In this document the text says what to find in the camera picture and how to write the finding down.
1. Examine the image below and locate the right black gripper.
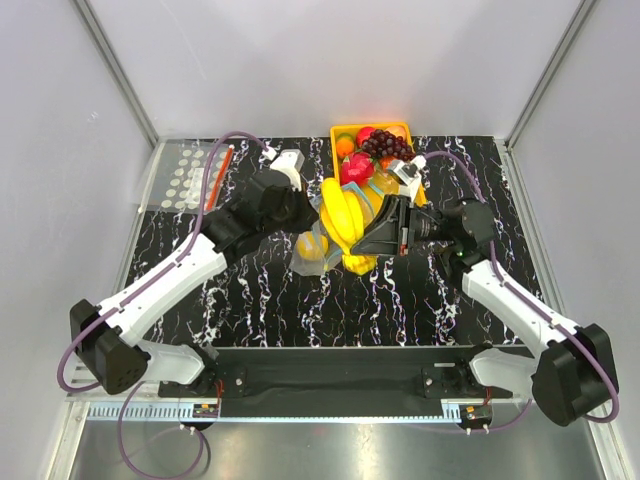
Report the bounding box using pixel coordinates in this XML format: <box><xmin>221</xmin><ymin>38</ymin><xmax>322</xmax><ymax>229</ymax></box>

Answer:
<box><xmin>347</xmin><ymin>195</ymin><xmax>454</xmax><ymax>258</ymax></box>

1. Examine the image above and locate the yellow banana bunch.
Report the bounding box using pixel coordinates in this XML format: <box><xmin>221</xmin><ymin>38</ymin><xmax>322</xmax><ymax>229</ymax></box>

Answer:
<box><xmin>320</xmin><ymin>178</ymin><xmax>377</xmax><ymax>275</ymax></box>

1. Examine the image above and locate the clear bag teal zipper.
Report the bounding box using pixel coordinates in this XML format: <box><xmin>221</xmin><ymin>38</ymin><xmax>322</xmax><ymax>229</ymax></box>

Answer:
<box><xmin>290</xmin><ymin>178</ymin><xmax>377</xmax><ymax>276</ymax></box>

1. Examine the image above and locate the yellow lemon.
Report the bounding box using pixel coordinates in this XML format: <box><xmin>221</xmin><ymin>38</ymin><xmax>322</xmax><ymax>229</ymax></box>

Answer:
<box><xmin>296</xmin><ymin>232</ymin><xmax>329</xmax><ymax>262</ymax></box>

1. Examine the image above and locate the purple grape bunch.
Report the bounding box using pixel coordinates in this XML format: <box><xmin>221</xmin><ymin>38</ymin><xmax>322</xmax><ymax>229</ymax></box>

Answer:
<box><xmin>361</xmin><ymin>129</ymin><xmax>415</xmax><ymax>161</ymax></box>

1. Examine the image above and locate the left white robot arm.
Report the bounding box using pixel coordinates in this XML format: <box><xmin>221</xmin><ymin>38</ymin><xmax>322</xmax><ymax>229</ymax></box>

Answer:
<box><xmin>67</xmin><ymin>167</ymin><xmax>319</xmax><ymax>396</ymax></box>

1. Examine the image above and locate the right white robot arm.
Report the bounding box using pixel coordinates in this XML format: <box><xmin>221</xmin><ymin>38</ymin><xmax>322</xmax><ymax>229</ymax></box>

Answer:
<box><xmin>351</xmin><ymin>195</ymin><xmax>620</xmax><ymax>426</ymax></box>

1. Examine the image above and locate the red dragon fruit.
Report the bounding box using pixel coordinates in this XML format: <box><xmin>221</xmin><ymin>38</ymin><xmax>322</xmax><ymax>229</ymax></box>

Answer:
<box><xmin>340</xmin><ymin>152</ymin><xmax>375</xmax><ymax>186</ymax></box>

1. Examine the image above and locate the yellow plastic fruit tray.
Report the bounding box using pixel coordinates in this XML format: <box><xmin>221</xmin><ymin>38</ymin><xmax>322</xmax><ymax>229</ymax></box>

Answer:
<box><xmin>330</xmin><ymin>121</ymin><xmax>429</xmax><ymax>207</ymax></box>

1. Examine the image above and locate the orange mandarin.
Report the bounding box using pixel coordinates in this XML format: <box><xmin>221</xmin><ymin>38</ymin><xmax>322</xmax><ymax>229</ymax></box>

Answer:
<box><xmin>335</xmin><ymin>136</ymin><xmax>355</xmax><ymax>158</ymax></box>

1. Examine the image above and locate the peach fruit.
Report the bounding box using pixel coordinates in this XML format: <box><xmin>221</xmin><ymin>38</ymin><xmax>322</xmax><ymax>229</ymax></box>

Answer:
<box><xmin>386</xmin><ymin>125</ymin><xmax>407</xmax><ymax>140</ymax></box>

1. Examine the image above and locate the red apple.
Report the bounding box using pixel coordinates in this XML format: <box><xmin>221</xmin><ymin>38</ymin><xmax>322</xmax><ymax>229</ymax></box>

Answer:
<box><xmin>356</xmin><ymin>126</ymin><xmax>375</xmax><ymax>147</ymax></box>

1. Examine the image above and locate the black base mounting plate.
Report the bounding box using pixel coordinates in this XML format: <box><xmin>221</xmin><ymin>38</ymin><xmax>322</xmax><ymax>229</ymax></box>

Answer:
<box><xmin>159</xmin><ymin>347</ymin><xmax>510</xmax><ymax>398</ymax></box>

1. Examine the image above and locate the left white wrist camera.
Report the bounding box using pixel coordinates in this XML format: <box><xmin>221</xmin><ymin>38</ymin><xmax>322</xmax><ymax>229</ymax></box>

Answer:
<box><xmin>263</xmin><ymin>147</ymin><xmax>305</xmax><ymax>192</ymax></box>

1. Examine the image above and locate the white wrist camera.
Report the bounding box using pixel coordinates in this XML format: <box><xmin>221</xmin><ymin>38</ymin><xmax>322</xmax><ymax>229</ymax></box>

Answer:
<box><xmin>386</xmin><ymin>155</ymin><xmax>426</xmax><ymax>202</ymax></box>
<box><xmin>263</xmin><ymin>147</ymin><xmax>305</xmax><ymax>192</ymax></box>

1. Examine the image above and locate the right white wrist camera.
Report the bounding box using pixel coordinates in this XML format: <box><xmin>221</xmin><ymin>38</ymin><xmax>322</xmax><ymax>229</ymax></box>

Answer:
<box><xmin>386</xmin><ymin>155</ymin><xmax>426</xmax><ymax>202</ymax></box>

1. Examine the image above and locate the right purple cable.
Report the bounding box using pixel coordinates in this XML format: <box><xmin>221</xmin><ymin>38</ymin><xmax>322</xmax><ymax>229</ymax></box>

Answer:
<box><xmin>419</xmin><ymin>149</ymin><xmax>621</xmax><ymax>434</ymax></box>

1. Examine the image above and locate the purple cable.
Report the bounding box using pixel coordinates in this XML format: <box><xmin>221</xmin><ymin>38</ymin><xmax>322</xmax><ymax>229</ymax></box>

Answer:
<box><xmin>57</xmin><ymin>130</ymin><xmax>276</xmax><ymax>475</ymax></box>
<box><xmin>419</xmin><ymin>149</ymin><xmax>621</xmax><ymax>434</ymax></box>

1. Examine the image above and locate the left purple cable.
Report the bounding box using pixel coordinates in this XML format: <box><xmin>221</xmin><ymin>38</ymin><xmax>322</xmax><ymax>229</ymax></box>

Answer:
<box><xmin>57</xmin><ymin>130</ymin><xmax>276</xmax><ymax>475</ymax></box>

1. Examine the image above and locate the aluminium frame rail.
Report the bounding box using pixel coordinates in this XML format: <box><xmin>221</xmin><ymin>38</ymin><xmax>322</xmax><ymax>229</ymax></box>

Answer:
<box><xmin>88</xmin><ymin>369</ymin><xmax>513</xmax><ymax>428</ymax></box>

